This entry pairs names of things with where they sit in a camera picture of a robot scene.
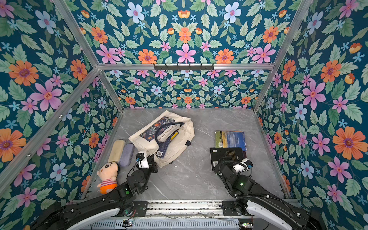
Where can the cream canvas tote bag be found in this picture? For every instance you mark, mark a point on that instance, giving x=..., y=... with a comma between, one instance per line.
x=147, y=139

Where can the blue landscape cover book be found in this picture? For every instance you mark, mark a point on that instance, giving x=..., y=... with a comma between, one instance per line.
x=230, y=139

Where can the black spine book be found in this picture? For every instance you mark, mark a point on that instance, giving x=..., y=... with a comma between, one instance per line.
x=221, y=154

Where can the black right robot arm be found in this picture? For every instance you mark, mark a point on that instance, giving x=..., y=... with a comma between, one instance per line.
x=252, y=199

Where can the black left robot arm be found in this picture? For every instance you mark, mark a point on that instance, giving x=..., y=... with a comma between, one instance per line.
x=79, y=215

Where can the yellow spine book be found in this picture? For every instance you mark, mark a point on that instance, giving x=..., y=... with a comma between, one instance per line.
x=174, y=135

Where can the dark blue barcode book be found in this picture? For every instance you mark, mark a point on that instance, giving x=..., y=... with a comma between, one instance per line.
x=163, y=147

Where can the purple fabric glasses case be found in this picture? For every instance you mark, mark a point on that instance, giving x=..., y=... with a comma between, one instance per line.
x=126, y=155

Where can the beige glasses case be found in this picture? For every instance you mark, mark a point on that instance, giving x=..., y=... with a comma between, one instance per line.
x=116, y=151

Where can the cartoon boy plush doll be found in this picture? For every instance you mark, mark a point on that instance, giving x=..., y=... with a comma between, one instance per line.
x=108, y=175

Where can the black hook rail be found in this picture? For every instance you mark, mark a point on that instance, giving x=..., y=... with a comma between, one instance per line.
x=182, y=67

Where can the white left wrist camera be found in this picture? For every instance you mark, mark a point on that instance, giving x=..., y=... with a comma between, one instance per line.
x=142, y=161

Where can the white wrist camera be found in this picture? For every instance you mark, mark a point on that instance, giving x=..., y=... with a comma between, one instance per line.
x=142, y=161
x=243, y=166

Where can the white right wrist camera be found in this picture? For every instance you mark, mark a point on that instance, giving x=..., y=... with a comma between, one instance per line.
x=243, y=166

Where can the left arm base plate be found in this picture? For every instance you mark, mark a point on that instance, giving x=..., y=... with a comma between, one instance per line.
x=134, y=209

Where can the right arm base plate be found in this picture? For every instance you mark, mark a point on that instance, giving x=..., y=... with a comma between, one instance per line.
x=233, y=208

